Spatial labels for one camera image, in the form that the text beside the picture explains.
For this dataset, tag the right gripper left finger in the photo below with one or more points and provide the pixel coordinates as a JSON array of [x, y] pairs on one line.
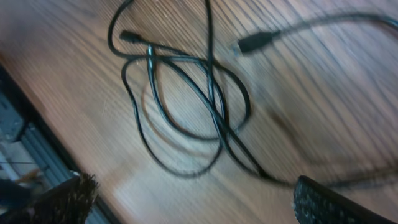
[[68, 203]]

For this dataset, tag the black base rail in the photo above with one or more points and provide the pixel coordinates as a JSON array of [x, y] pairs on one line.
[[21, 123]]

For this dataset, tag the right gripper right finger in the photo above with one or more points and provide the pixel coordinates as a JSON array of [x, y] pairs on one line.
[[314, 203]]

